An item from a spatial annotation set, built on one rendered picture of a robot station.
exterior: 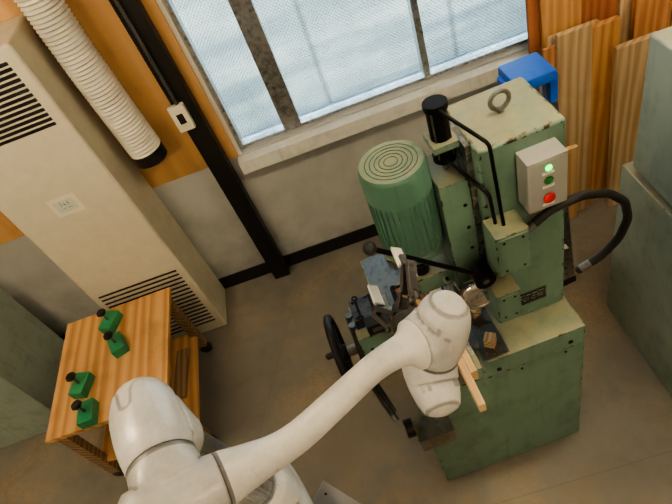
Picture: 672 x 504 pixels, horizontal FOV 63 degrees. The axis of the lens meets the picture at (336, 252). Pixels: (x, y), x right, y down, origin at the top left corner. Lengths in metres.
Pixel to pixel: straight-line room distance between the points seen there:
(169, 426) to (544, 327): 1.20
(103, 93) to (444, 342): 1.85
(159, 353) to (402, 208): 1.59
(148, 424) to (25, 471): 2.49
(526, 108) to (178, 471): 1.09
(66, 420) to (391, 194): 1.90
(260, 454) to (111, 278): 2.05
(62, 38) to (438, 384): 1.89
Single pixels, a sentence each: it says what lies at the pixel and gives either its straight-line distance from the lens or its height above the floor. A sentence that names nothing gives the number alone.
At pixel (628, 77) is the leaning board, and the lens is 2.87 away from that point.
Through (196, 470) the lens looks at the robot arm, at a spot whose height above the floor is 1.51.
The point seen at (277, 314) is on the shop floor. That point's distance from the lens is 3.17.
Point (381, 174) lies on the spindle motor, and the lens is 1.35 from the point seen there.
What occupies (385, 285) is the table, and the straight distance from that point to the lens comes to 1.90.
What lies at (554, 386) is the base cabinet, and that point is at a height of 0.48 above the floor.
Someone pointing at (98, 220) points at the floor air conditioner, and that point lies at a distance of 2.74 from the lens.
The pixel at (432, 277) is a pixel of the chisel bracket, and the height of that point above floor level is 1.06.
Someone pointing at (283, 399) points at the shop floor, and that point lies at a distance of 2.87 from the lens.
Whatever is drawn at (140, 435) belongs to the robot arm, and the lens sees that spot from 1.10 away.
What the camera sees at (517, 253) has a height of 1.22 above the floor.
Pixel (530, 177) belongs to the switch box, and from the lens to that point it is 1.35.
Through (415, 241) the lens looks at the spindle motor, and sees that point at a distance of 1.46.
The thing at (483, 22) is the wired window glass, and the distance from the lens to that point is 2.89.
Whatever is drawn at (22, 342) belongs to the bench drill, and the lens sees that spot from 3.40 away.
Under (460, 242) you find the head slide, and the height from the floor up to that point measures 1.20.
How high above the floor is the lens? 2.36
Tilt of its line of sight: 45 degrees down
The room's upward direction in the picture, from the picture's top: 24 degrees counter-clockwise
